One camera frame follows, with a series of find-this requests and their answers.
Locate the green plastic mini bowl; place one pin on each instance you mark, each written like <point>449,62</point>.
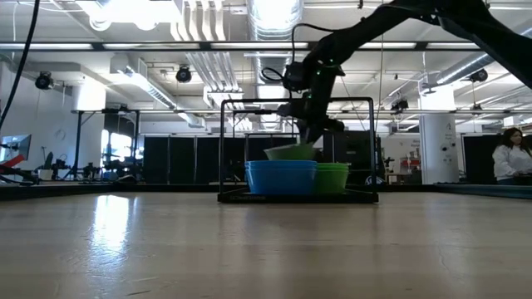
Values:
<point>332,165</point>
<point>332,180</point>

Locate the tilted computer monitor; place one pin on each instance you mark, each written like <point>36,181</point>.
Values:
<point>16,147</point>

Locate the floral plate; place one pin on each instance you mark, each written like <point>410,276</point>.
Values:
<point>291,153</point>

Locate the person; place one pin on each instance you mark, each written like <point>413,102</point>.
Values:
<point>511,160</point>

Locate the blue plastic mini bowl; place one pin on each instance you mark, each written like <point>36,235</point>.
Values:
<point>280,182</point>
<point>278,166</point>

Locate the black metal stand frame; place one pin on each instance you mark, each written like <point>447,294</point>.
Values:
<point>77,141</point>

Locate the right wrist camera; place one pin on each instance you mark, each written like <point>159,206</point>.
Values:
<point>296,76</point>

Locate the black partition wall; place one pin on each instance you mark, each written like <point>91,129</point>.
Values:
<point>178,160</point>

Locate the silver ventilation duct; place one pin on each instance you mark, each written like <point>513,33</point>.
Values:
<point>274,16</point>

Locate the black ceiling spotlight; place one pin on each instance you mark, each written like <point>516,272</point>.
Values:
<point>43,81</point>
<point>479,75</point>
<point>183,74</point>
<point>400,105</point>

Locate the black overhead beam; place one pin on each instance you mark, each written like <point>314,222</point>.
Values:
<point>166,46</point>

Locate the white column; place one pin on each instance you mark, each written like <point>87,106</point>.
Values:
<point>438,141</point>

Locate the black mesh dish rack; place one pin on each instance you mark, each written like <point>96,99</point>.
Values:
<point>299,198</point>

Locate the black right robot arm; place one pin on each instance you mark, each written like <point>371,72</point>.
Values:
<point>365,29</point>

